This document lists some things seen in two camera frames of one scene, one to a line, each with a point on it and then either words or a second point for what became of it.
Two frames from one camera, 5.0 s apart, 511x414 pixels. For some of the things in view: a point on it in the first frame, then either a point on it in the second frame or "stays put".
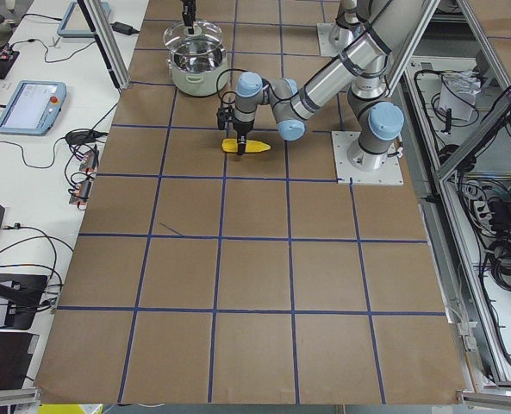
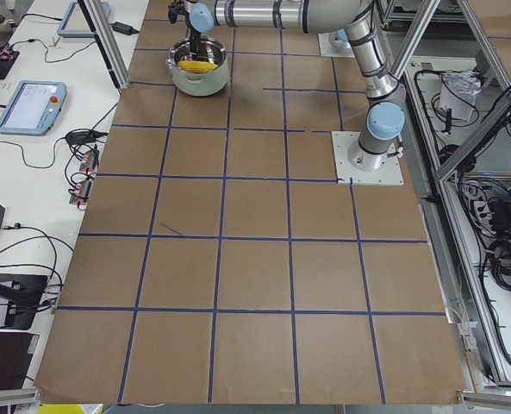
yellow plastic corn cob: (230, 145) -> (196, 66)
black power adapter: (124, 28) stays put
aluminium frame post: (105, 36) stays put
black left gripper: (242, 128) -> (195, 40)
